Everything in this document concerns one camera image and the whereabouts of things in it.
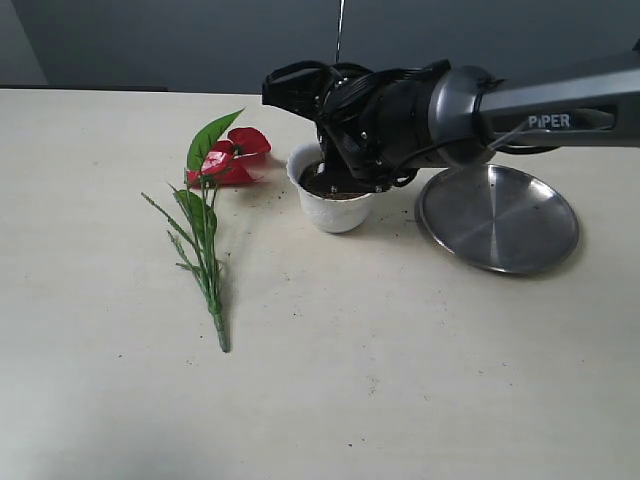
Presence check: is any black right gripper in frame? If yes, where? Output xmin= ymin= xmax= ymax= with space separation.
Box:
xmin=261 ymin=60 xmax=440 ymax=194

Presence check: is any white scalloped flower pot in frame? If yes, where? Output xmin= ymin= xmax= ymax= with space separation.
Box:
xmin=286 ymin=141 xmax=390 ymax=234

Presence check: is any round stainless steel plate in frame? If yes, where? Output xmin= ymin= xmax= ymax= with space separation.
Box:
xmin=414 ymin=164 xmax=580 ymax=276

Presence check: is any artificial red flower stem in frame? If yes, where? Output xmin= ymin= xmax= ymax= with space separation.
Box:
xmin=141 ymin=109 xmax=272 ymax=353

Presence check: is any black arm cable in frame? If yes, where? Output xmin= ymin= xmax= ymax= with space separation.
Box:
xmin=319 ymin=59 xmax=616 ymax=186

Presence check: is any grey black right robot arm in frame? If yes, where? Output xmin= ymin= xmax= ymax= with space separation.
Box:
xmin=262 ymin=50 xmax=639 ymax=194

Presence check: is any stainless steel spork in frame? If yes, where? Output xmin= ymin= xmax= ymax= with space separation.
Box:
xmin=334 ymin=0 xmax=346 ymax=64

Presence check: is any dark soil in pot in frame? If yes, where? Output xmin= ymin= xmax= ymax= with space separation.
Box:
xmin=298 ymin=161 xmax=370 ymax=200

